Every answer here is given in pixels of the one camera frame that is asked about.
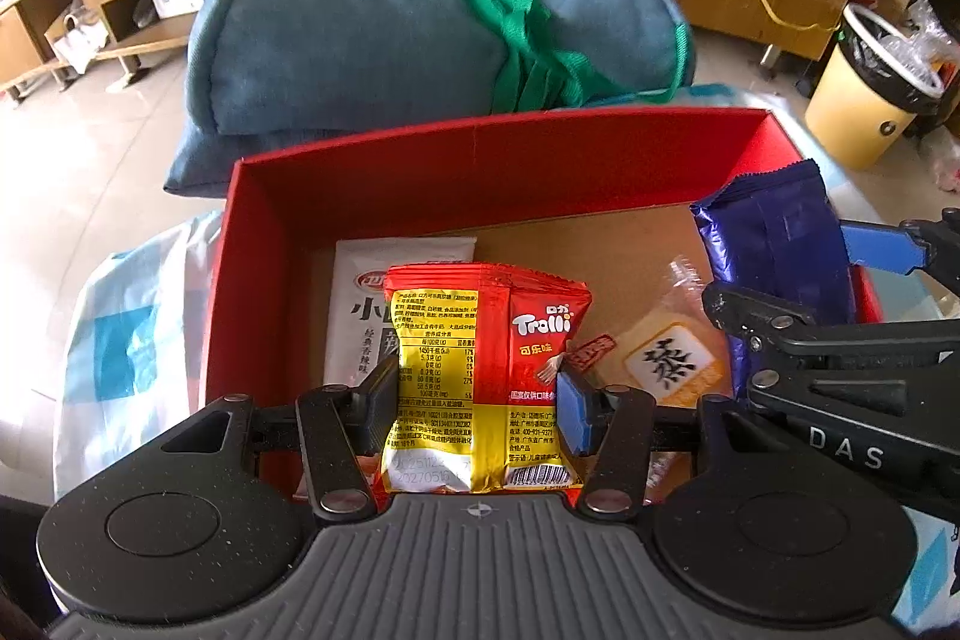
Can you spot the red yellow gummy packet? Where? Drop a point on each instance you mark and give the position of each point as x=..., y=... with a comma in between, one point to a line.
x=480, y=347

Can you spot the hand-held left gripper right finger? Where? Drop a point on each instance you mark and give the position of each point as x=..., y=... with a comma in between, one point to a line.
x=577, y=411

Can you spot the red cardboard box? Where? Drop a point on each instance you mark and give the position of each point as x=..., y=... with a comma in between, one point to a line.
x=450, y=175

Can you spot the white spicy strip packet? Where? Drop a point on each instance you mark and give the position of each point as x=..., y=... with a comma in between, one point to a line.
x=360, y=310

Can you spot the purple foil snack packet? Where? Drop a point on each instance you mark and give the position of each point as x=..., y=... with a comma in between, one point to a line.
x=772, y=235

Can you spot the clear round pastry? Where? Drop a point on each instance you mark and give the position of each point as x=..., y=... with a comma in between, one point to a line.
x=667, y=362

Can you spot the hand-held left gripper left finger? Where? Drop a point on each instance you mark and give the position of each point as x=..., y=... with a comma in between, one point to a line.
x=379, y=400

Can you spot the rolled blue cushion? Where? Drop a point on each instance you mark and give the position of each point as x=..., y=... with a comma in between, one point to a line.
x=337, y=48

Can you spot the white paper bag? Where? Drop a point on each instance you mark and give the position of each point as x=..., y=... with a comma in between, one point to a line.
x=75, y=40

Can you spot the yellow trash bin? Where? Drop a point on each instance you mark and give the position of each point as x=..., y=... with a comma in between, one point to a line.
x=847, y=108

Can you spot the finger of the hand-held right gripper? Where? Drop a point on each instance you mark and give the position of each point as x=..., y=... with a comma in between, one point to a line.
x=877, y=246
x=757, y=321

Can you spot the white plastic bag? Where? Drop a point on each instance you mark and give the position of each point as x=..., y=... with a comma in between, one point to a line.
x=946, y=164

